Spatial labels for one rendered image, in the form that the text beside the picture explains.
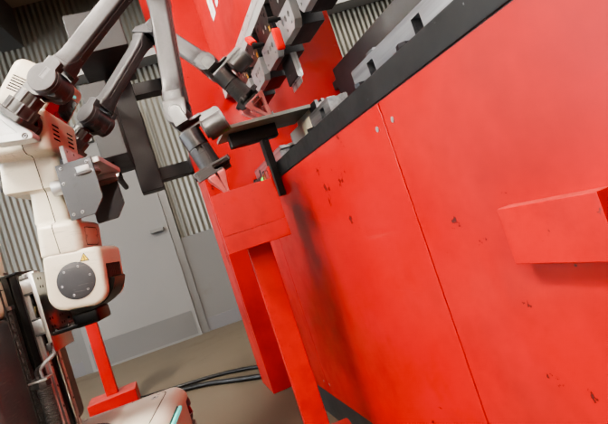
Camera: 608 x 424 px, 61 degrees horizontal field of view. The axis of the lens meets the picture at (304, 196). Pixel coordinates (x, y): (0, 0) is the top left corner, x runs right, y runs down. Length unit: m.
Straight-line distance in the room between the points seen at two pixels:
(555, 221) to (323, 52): 2.18
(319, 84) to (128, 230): 2.91
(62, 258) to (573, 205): 1.33
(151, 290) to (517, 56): 4.60
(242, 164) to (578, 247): 1.96
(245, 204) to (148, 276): 3.76
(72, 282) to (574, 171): 1.32
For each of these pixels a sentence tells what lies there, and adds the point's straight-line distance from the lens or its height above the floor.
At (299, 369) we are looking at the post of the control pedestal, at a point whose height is 0.33.
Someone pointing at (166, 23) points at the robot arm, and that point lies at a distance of 1.48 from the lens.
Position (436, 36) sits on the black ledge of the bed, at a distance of 0.72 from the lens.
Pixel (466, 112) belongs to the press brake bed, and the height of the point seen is 0.75.
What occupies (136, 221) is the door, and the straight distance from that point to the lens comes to 5.02.
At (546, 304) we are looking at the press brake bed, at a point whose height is 0.49.
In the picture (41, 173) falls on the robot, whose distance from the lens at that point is 1.66.
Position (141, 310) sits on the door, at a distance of 5.04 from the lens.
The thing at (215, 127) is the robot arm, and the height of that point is 0.97.
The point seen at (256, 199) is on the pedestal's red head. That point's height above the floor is 0.77.
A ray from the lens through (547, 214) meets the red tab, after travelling 0.61.
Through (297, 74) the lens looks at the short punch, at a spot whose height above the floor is 1.11.
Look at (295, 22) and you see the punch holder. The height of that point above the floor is 1.19.
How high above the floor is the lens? 0.68
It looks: 3 degrees up
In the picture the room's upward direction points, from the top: 18 degrees counter-clockwise
